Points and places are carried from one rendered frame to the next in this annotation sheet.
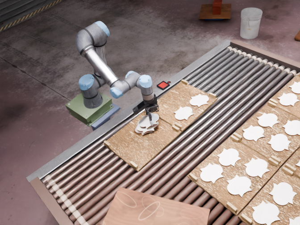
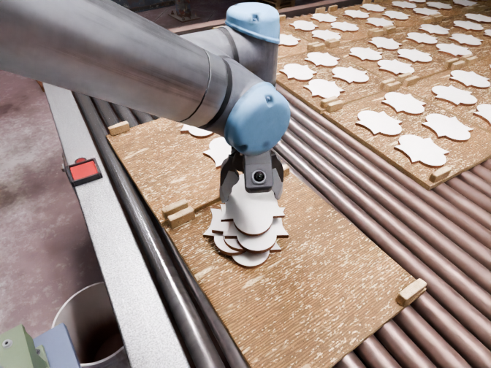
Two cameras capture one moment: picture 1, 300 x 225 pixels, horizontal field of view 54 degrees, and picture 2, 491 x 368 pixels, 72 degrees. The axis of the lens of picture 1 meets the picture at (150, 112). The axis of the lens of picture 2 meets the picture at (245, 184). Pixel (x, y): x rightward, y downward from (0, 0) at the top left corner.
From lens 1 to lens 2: 1.72 m
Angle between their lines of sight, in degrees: 59
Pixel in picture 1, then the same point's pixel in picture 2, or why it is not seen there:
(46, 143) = not seen: outside the picture
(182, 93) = (154, 142)
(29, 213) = not seen: outside the picture
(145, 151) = (346, 255)
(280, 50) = (47, 109)
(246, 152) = (366, 105)
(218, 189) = (459, 152)
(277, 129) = (319, 71)
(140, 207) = not seen: outside the picture
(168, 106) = (186, 174)
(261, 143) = (347, 89)
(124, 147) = (321, 317)
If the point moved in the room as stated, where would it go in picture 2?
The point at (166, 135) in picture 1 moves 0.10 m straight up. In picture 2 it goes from (293, 197) to (297, 164)
